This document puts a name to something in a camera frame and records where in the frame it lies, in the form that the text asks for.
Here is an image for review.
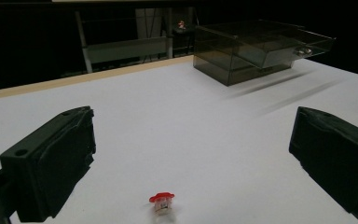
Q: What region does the smoky clear drawer with knob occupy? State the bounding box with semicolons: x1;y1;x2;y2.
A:
236;27;337;70

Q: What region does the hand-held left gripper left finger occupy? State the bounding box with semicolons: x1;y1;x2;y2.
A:
0;105;97;223

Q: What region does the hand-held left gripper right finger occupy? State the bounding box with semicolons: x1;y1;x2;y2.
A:
288;105;358;222

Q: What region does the small red-capped clear clip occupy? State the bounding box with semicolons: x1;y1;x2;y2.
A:
148;191;175;217

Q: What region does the grey metal stand frame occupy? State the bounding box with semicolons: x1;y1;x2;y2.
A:
74;7;197;75

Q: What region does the smoky clear drawer cabinet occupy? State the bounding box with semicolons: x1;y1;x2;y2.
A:
193;20;306;87

